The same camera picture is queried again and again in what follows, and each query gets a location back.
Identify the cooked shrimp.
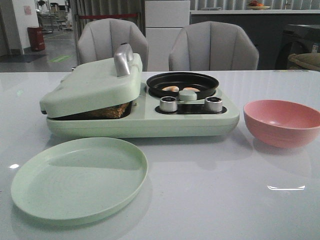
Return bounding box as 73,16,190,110
183,87,200,92
162,85,180,92

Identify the bread slice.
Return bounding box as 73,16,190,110
57,101,132,120

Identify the green breakfast maker lid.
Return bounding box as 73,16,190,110
39,44,143,120

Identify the pink bowl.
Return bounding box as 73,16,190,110
243,99,320,148

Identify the green breakfast maker base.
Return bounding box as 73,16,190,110
46,82,240,139

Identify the left silver control knob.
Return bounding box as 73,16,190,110
159,96,178,113

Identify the silver control knob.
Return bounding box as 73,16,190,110
204,96,223,113
159,96,178,113

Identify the right silver control knob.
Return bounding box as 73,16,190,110
204,96,223,113

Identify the black round frying pan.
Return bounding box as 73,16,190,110
146,72,219,100

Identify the right grey chair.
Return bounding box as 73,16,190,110
168,21,259,71

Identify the grey chair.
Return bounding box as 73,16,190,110
168,21,259,71
77,18,149,72

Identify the white refrigerator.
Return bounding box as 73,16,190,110
144,0,190,72

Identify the left grey chair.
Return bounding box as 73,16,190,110
77,18,149,72

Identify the light green plate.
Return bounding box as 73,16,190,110
11,137,148,226

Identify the red barrier belt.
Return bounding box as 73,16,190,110
78,12,140,20

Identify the grey counter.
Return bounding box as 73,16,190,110
190,9,320,70

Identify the red trash bin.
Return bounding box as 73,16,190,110
27,26,45,52

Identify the fruit plate on counter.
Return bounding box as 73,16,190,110
247,0,271,10

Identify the dark washing machine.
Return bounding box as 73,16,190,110
275,24,320,70

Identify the beige cushion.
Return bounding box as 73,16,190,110
287,53,320,72

